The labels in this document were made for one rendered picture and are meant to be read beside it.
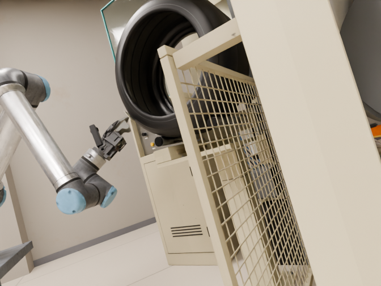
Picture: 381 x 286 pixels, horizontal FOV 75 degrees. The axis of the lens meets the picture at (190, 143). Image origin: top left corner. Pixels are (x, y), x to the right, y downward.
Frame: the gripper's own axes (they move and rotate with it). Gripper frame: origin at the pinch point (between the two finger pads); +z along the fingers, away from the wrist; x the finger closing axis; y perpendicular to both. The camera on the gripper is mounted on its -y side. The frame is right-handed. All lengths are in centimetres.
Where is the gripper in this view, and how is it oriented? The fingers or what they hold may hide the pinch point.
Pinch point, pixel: (125, 118)
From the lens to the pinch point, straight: 118.7
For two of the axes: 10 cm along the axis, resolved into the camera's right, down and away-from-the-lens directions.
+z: 5.7, -7.5, 3.2
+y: 8.2, 5.2, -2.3
